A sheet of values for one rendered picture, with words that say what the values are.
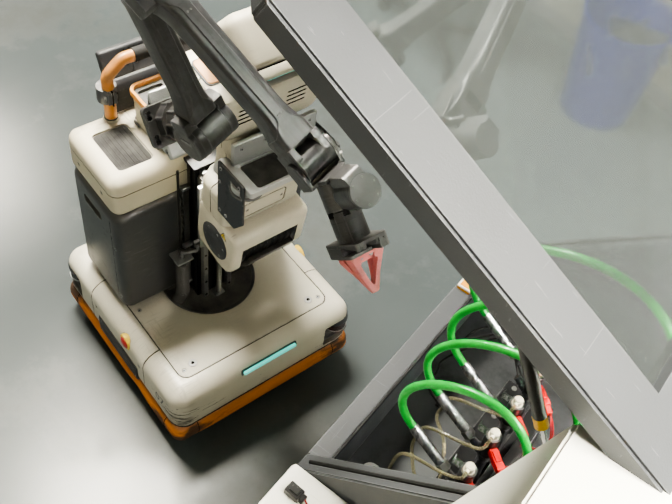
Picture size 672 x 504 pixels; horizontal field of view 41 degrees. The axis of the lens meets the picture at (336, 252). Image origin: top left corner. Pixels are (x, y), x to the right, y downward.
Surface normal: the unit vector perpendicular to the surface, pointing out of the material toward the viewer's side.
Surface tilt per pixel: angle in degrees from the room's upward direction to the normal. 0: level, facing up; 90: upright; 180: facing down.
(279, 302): 0
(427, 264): 0
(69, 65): 0
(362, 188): 44
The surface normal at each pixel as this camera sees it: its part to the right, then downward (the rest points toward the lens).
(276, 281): 0.11, -0.63
